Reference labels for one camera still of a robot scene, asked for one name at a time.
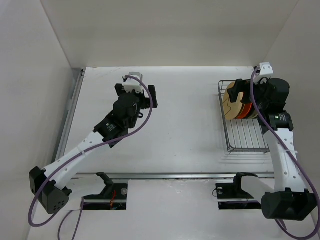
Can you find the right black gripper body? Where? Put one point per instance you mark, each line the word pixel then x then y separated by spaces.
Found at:
pixel 258 90

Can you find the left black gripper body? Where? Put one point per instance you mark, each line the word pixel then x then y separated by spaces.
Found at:
pixel 142 103

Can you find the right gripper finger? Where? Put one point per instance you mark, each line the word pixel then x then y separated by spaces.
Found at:
pixel 235 91
pixel 263 80

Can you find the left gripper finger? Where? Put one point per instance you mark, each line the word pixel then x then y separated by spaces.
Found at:
pixel 153 98
pixel 119 88

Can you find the yellow patterned black-rimmed plate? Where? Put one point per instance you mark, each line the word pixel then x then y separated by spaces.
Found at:
pixel 245 110

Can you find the large beige plate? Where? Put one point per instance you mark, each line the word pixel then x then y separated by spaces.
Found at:
pixel 232 109

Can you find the black glossy plate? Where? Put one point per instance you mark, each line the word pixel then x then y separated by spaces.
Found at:
pixel 253 115

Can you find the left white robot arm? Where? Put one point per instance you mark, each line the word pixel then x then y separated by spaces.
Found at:
pixel 51 185

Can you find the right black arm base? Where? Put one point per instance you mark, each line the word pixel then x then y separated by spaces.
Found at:
pixel 230 196

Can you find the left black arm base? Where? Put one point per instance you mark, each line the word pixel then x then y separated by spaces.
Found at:
pixel 112 197

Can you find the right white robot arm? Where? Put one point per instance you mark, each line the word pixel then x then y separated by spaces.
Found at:
pixel 290 198

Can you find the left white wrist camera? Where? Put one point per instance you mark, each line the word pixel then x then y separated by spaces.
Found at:
pixel 133 82

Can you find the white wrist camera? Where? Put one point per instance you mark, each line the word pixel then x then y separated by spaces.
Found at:
pixel 133 82
pixel 264 70

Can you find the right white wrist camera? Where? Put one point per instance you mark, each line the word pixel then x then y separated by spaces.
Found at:
pixel 264 70

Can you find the grey wire dish rack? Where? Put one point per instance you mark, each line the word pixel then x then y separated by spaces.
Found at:
pixel 241 135

